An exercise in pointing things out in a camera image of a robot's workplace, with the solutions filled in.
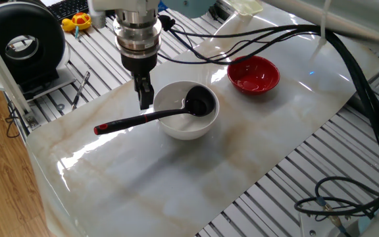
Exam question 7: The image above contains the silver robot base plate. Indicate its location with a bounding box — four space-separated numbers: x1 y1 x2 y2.
299 212 358 237

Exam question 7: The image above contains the grey aluminium table rail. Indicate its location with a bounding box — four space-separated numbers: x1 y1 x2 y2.
347 88 379 139

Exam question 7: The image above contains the black pen tool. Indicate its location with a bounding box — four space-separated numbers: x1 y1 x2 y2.
70 70 91 111

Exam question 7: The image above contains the black keyboard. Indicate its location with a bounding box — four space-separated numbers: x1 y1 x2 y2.
46 0 90 21

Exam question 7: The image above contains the black ladle with red accents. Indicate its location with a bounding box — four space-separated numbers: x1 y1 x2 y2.
93 85 216 136

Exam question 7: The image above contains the marble pattern table mat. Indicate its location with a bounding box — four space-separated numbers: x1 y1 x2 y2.
26 1 379 237

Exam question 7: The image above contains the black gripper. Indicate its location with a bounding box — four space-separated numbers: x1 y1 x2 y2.
120 54 159 111

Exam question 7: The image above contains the coiled black cable with connector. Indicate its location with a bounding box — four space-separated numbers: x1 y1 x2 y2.
293 176 379 237

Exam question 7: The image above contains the black ring-shaped device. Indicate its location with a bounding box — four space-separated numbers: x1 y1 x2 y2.
0 1 77 101

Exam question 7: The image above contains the thin black floor cable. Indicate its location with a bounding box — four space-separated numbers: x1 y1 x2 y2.
4 100 21 139

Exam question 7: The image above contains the red bowl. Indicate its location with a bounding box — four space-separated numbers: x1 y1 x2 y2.
226 55 281 96

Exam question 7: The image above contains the white ceramic bowl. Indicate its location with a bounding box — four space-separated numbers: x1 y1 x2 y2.
153 80 220 142

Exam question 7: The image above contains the white zip tie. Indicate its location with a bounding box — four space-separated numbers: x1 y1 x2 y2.
309 0 332 63

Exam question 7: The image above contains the yellow turtle toy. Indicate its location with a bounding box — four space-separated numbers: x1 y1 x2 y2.
61 12 93 33

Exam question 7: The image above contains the silver wrist flange adapter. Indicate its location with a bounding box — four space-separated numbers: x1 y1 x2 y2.
113 9 163 60

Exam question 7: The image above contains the pale green plastic tray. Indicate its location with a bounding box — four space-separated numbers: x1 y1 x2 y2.
225 0 265 16

